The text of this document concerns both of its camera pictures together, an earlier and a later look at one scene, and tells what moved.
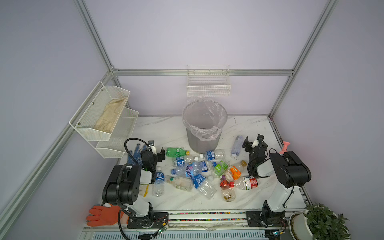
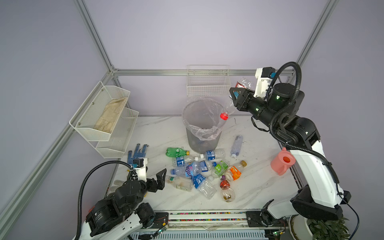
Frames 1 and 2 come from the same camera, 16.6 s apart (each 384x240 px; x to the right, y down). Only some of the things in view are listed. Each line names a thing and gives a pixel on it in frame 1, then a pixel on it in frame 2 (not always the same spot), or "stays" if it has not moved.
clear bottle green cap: (179, 182) stays
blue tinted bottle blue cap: (189, 170) stays
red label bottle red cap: (246, 183) -> (224, 116)
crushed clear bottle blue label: (205, 187) stays
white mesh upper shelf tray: (97, 116) stays
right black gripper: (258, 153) -> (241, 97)
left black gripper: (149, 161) -> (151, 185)
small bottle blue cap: (206, 166) stays
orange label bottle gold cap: (234, 172) stays
